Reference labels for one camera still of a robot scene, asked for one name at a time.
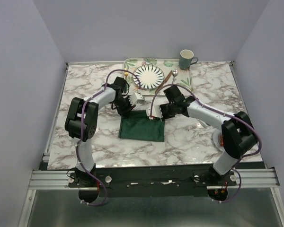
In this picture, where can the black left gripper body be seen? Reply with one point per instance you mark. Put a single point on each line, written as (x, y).
(124, 103)

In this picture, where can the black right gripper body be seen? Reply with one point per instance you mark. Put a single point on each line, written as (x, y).
(168, 110)

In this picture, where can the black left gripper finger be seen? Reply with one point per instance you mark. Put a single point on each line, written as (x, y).
(129, 111)
(121, 112)

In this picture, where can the dark green cloth napkin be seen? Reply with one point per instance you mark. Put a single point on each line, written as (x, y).
(137, 126)

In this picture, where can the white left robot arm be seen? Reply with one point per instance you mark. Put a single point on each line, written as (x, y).
(82, 118)

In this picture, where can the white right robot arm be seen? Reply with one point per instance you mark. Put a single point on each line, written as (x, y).
(238, 133)

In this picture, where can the leaf-patterned serving tray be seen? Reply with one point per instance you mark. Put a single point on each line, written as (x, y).
(183, 78)

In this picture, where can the striped white round plate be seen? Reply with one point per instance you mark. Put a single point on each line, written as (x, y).
(148, 77)

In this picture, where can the silver spoon on tray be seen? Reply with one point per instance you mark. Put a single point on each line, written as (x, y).
(174, 74)

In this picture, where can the white saucer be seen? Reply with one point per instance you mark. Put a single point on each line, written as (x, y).
(216, 134)

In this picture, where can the green ceramic mug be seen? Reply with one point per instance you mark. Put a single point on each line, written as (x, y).
(186, 59)

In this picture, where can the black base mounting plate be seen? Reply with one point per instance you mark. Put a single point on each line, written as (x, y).
(151, 181)

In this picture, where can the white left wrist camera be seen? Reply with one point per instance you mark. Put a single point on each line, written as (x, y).
(136, 98)

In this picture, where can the gold fork green handle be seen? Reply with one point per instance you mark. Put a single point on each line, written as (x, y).
(125, 73)

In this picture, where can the aluminium frame rail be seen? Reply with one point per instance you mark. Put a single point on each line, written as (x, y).
(250, 178)

